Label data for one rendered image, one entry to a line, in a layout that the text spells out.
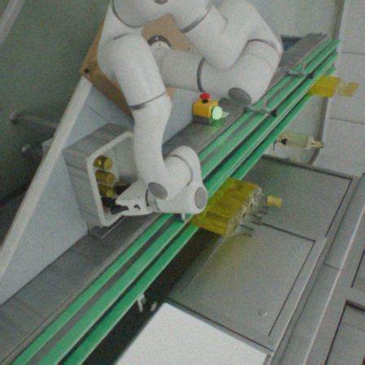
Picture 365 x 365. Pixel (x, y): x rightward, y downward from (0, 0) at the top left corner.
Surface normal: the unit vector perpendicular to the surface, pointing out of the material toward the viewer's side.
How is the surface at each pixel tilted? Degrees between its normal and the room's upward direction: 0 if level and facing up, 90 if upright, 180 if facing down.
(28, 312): 90
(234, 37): 32
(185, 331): 90
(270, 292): 90
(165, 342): 90
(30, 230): 0
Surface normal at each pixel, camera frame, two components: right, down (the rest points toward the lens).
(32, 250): 0.84, 0.26
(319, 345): -0.07, -0.82
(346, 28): -0.54, 0.51
